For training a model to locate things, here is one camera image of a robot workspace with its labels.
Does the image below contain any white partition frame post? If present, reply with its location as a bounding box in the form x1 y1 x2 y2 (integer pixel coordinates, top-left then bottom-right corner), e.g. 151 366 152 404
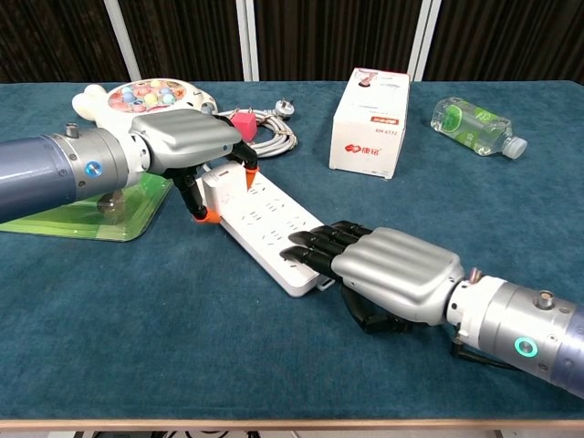
103 0 143 83
235 0 260 82
406 0 443 82

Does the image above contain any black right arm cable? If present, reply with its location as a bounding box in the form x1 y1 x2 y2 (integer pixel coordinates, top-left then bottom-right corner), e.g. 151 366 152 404
450 335 530 371

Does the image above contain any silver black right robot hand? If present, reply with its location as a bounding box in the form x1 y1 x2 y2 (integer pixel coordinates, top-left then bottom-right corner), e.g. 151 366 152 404
279 220 466 334

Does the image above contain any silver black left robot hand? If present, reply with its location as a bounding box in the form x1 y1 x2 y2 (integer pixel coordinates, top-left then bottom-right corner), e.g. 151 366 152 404
129 108 260 225

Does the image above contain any grey cable with plug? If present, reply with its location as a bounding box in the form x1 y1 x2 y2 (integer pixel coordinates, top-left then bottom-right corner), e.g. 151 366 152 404
214 100 300 161

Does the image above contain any teal felt table cloth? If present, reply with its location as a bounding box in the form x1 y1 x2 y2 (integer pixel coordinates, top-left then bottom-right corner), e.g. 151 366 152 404
0 80 584 421

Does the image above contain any green plastic blister pack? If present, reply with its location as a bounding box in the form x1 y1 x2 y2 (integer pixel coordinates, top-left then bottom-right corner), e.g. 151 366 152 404
0 175 174 243

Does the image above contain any cream fish-shaped toy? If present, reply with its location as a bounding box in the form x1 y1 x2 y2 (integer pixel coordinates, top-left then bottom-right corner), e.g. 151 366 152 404
71 78 216 138

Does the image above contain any white cardboard product box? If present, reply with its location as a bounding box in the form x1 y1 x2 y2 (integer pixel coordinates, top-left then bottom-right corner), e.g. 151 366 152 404
328 68 411 182

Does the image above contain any white power strip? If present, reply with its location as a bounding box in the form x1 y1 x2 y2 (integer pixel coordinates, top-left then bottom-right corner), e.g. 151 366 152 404
200 164 337 298

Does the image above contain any clear plastic water bottle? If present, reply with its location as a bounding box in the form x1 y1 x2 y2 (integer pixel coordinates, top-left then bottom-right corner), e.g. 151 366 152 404
430 97 529 160

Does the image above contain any red cube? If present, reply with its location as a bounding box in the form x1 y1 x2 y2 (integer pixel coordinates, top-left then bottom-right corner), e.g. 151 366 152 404
230 112 259 142

